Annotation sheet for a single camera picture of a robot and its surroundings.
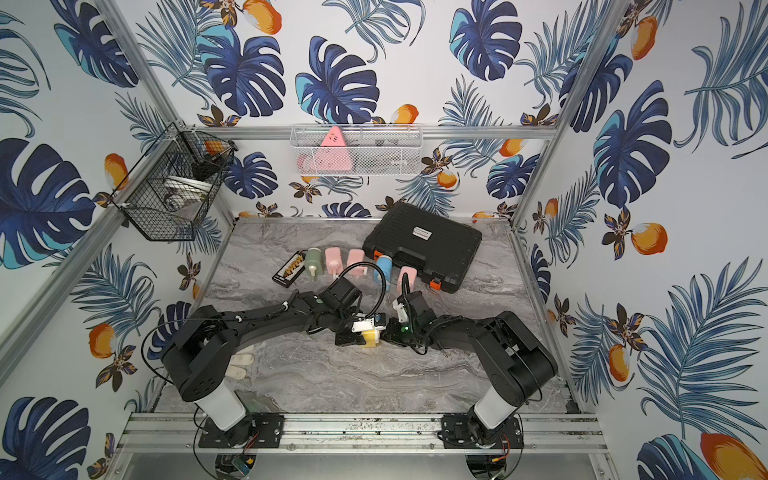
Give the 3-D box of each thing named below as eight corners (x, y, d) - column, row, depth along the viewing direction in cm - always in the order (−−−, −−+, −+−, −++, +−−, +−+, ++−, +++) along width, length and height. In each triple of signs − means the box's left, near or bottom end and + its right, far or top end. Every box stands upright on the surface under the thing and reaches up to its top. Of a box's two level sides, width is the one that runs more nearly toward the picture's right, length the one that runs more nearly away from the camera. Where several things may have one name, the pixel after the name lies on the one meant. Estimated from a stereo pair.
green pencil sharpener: (306, 279, 105) (302, 268, 100) (310, 258, 111) (307, 247, 106) (322, 279, 105) (318, 268, 100) (325, 258, 111) (322, 247, 106)
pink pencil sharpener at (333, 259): (326, 278, 106) (322, 266, 100) (328, 260, 111) (325, 247, 105) (341, 278, 106) (339, 266, 100) (343, 260, 111) (341, 247, 105)
